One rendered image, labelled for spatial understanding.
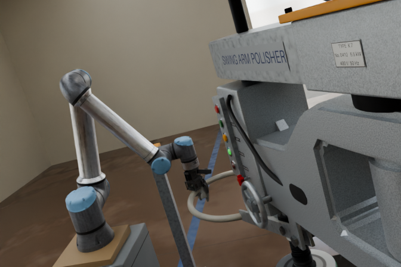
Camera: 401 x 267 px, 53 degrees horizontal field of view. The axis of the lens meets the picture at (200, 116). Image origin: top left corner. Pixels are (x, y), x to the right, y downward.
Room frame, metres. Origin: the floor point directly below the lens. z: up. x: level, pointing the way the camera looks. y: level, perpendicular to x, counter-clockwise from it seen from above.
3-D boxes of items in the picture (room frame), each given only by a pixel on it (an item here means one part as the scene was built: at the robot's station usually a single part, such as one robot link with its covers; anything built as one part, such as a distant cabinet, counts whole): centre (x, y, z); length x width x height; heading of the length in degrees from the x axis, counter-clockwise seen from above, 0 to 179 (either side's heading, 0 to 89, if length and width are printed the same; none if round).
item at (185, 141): (2.05, 0.12, 1.19); 0.10 x 0.09 x 0.12; 87
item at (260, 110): (1.21, -0.22, 1.33); 0.36 x 0.22 x 0.45; 13
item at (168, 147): (2.04, 0.24, 1.19); 0.12 x 0.12 x 0.09; 87
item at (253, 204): (1.14, -0.11, 1.20); 0.15 x 0.10 x 0.15; 13
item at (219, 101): (1.33, -0.08, 1.38); 0.08 x 0.03 x 0.28; 13
